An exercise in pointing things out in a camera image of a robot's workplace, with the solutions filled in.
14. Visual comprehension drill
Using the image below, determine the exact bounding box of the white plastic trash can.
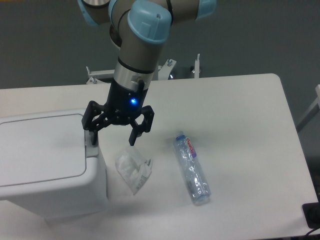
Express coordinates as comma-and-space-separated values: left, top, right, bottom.
0, 108, 108, 219

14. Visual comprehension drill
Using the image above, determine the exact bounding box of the clear plastic water bottle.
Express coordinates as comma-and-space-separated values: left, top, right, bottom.
173, 131, 211, 206

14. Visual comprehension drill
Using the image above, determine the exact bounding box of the crumpled white plastic wrapper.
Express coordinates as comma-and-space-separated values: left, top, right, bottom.
115, 146, 153, 195

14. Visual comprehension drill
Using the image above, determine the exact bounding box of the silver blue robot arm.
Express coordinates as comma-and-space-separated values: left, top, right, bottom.
78, 0, 217, 146

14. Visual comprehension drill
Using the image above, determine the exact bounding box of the white frame at right edge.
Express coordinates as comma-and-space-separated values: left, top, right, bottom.
295, 84, 320, 133

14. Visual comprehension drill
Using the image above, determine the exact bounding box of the black device at table edge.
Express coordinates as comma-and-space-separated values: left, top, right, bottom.
302, 202, 320, 229

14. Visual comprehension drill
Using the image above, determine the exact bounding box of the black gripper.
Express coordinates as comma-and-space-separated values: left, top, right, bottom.
81, 78, 155, 146

